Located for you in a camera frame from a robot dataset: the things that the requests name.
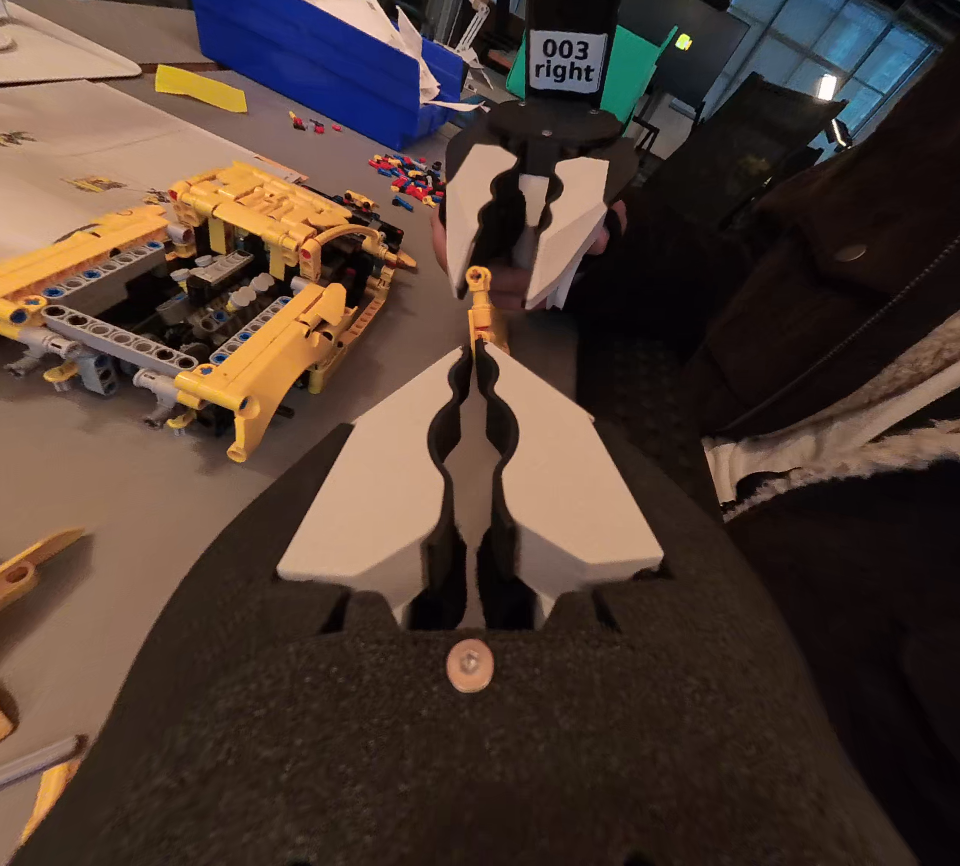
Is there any person's fleece jacket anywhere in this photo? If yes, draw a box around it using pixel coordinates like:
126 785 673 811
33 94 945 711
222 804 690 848
675 48 960 866

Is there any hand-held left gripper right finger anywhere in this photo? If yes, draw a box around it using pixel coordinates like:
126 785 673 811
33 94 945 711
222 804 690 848
477 344 665 628

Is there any yellow sticky note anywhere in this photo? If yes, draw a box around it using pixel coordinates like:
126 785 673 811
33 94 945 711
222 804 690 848
153 64 249 115

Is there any green carry box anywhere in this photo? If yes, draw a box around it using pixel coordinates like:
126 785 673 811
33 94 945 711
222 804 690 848
506 26 681 125

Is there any person's right forearm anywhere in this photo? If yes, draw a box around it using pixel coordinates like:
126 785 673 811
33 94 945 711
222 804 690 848
555 191 753 373

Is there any grey desk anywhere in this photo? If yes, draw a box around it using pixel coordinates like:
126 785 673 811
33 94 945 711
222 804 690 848
0 0 586 844

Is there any yellow toy brick car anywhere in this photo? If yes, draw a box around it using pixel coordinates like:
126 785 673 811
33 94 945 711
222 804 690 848
0 162 418 464

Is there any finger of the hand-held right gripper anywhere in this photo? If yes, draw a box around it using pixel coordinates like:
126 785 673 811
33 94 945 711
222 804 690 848
523 157 610 313
445 146 519 302

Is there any open instruction booklet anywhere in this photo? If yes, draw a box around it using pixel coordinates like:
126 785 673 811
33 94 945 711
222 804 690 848
0 80 309 259

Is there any yellow brick subassembly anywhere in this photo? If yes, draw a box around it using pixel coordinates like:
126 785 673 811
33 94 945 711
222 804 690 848
466 307 513 361

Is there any person's right hand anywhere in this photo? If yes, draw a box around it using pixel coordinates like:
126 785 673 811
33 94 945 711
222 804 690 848
431 200 628 317

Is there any large dark display screen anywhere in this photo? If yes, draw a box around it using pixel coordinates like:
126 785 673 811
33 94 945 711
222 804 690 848
618 0 752 125

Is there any pile of small coloured pins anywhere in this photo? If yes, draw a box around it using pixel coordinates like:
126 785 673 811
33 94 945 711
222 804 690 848
367 152 450 215

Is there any blue storage bin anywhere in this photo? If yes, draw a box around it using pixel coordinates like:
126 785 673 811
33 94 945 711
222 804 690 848
180 0 468 151

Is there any pile of yellow brick parts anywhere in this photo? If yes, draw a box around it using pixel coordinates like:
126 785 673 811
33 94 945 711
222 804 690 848
0 526 90 849

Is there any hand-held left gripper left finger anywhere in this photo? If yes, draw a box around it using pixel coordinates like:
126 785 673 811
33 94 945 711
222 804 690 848
277 347 475 628

